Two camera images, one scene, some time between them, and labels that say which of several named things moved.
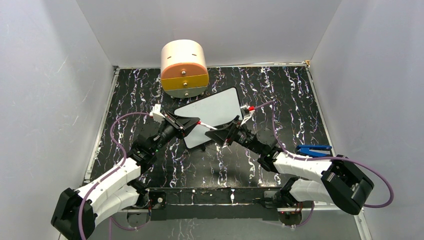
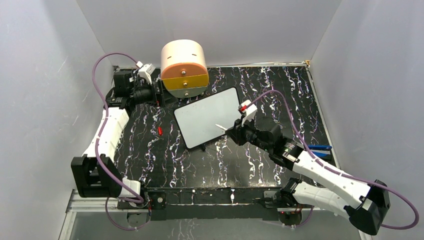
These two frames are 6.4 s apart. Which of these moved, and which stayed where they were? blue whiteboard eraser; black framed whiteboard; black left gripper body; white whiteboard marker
Moved: black left gripper body; white whiteboard marker
Stayed: blue whiteboard eraser; black framed whiteboard
